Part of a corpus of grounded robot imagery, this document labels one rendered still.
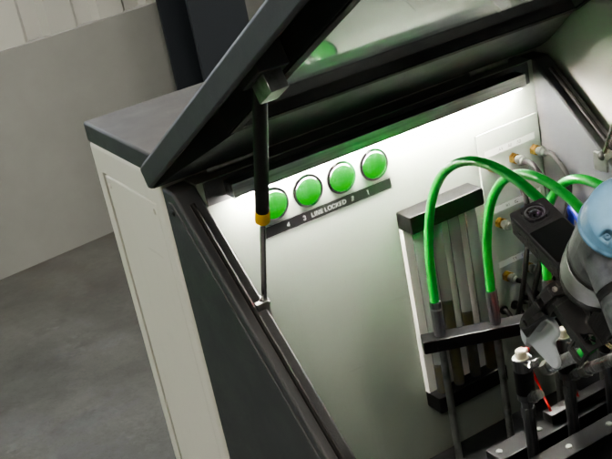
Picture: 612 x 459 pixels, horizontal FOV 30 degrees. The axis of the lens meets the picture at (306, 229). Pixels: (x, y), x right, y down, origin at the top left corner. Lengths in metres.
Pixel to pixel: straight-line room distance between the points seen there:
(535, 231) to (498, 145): 0.72
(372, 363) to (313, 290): 0.18
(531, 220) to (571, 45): 0.74
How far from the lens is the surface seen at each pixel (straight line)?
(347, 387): 1.85
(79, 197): 5.55
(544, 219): 1.20
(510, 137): 1.91
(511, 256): 1.97
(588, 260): 1.01
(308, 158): 1.66
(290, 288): 1.73
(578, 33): 1.88
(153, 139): 1.69
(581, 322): 1.17
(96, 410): 4.13
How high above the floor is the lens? 1.98
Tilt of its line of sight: 23 degrees down
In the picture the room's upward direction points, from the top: 11 degrees counter-clockwise
